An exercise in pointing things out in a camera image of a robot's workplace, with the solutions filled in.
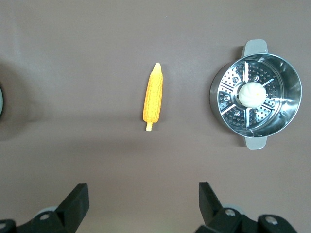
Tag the brown table mat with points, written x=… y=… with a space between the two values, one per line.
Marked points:
x=97 y=150

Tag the steel cooking pot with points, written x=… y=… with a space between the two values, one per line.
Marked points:
x=1 y=102

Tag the white steamed bun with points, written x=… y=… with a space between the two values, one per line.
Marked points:
x=252 y=94

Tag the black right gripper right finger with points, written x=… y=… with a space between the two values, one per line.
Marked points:
x=213 y=216

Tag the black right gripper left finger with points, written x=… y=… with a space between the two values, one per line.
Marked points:
x=70 y=213

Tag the yellow toy corn cob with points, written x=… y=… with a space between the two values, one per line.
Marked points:
x=153 y=97

